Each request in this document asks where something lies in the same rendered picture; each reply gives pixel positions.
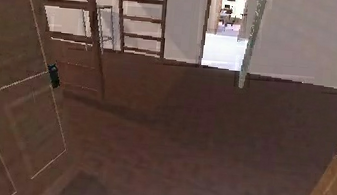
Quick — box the dark brown wooden shelf unit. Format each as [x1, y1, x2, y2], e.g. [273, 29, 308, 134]
[25, 0, 169, 108]

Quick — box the dark brown panelled door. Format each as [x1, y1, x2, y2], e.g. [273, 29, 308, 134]
[0, 0, 80, 195]

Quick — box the grey metal frame stand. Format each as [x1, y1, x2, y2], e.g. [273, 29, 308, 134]
[79, 4, 119, 54]

